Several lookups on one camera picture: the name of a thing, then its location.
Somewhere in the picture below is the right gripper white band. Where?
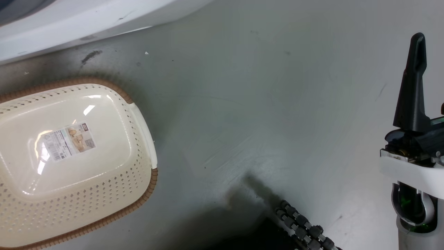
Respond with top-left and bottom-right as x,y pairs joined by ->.
379,33 -> 444,200

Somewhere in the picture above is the cream perforated laundry basket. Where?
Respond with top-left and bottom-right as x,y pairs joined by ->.
0,78 -> 159,250

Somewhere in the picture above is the white washing machine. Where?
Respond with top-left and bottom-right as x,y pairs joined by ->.
0,0 -> 213,65

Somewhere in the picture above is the dark washing machine door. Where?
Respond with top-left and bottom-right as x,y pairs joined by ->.
0,0 -> 57,25

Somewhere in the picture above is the paper label sticker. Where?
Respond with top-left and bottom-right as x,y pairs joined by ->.
42,122 -> 96,162

